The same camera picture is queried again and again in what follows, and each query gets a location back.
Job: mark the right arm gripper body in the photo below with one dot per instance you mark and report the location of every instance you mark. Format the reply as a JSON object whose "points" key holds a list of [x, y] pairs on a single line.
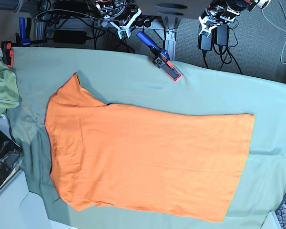
{"points": [[119, 12]]}

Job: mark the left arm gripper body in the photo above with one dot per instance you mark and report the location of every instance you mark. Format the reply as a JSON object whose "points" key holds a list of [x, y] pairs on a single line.
{"points": [[220, 12]]}

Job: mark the orange T-shirt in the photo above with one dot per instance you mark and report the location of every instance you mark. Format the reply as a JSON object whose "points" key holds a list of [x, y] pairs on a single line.
{"points": [[119, 155]]}

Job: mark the black power brick pair right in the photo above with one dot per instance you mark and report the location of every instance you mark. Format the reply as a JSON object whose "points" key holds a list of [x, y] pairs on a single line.
{"points": [[221, 35]]}

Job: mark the black power brick pair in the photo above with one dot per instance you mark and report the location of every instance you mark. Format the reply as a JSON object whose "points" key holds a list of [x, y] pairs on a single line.
{"points": [[205, 40], [221, 35]]}

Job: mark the black power brick pair left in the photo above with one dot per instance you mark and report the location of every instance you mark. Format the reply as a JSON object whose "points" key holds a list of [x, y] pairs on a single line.
{"points": [[205, 40]]}

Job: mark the blue clamp at centre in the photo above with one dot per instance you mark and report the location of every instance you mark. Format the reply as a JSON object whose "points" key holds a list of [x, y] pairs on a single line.
{"points": [[162, 58]]}

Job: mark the blue clamp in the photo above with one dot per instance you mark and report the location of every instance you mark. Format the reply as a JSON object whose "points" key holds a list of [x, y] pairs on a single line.
{"points": [[162, 58], [22, 40]]}

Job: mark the green table cloth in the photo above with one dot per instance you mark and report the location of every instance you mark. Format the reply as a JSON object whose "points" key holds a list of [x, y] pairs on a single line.
{"points": [[117, 77]]}

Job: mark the blue clamp at left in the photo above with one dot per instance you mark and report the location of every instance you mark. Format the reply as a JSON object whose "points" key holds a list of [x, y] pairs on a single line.
{"points": [[22, 40]]}

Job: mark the olive green garment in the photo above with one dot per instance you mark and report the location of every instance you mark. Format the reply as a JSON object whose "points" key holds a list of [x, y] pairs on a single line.
{"points": [[9, 93]]}

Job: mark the black plastic bag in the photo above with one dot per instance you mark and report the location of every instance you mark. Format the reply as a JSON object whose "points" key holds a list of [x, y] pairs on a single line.
{"points": [[10, 153]]}

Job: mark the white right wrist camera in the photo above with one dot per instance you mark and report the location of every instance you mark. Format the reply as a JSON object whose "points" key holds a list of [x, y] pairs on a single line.
{"points": [[124, 32]]}

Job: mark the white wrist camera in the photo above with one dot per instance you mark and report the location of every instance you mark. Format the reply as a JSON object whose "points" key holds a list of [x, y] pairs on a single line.
{"points": [[124, 32], [205, 31]]}

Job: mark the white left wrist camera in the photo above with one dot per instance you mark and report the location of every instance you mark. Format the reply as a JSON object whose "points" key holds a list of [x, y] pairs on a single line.
{"points": [[205, 31]]}

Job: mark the aluminium frame post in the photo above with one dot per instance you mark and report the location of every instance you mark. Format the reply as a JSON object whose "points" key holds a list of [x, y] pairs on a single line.
{"points": [[170, 25]]}

